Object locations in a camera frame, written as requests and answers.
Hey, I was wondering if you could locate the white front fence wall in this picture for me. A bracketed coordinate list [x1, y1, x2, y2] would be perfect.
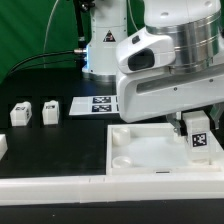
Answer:
[0, 172, 224, 206]

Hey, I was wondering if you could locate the white marker sheet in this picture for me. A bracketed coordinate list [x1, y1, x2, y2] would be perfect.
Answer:
[69, 95, 119, 116]

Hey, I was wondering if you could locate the black thick cable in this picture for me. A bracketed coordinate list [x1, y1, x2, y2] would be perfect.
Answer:
[7, 49, 84, 77]

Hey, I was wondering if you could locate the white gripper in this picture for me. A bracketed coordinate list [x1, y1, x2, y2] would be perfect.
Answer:
[116, 29, 224, 136]

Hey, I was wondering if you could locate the grey thin cable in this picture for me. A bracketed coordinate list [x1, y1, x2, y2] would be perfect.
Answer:
[43, 0, 61, 69]

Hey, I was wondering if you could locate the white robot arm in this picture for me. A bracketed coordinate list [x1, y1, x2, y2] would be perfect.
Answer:
[84, 0, 224, 129]

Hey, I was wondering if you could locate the white square table top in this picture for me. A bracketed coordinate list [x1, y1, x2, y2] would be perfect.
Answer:
[106, 123, 221, 176]

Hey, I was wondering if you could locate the white block left edge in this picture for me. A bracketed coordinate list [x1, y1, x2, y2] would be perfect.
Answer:
[0, 134, 8, 160]

